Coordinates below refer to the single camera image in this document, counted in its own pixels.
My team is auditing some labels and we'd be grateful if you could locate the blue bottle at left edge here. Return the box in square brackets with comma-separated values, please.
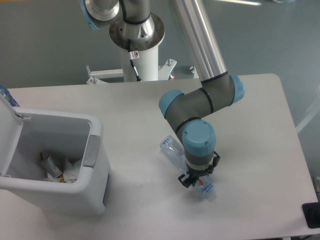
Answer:
[0, 85, 20, 107]

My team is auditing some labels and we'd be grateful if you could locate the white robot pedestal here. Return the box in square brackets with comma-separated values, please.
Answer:
[86, 12, 177, 85]

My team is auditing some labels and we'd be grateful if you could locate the clear plastic water bottle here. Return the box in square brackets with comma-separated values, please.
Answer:
[159, 135, 216, 201]

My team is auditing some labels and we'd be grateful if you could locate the black device at table edge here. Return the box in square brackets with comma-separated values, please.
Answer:
[302, 202, 320, 229]

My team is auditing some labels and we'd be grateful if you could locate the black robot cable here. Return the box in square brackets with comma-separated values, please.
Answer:
[126, 38, 143, 82]

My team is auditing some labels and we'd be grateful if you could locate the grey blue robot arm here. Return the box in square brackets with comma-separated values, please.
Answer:
[79, 0, 245, 187]

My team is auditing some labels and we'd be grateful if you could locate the white frame at right edge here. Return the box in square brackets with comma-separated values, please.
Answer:
[295, 85, 320, 134]

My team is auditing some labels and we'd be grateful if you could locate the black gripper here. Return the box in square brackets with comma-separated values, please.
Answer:
[178, 151, 221, 188]

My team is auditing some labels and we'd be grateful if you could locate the colourful trash in can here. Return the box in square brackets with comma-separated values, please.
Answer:
[39, 151, 83, 184]

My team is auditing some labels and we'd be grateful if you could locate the white trash can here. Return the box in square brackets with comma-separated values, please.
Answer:
[0, 97, 110, 215]

